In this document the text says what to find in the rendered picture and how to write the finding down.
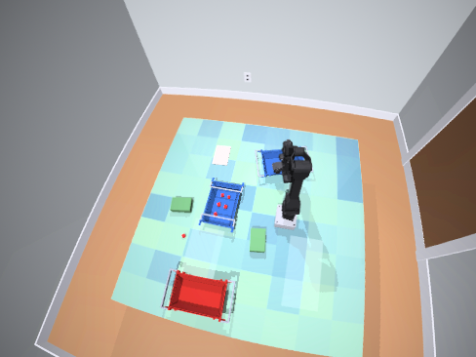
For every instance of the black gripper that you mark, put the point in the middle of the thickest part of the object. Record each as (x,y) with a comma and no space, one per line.
(287,175)

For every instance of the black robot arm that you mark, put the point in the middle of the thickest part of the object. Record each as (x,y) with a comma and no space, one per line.
(300,171)

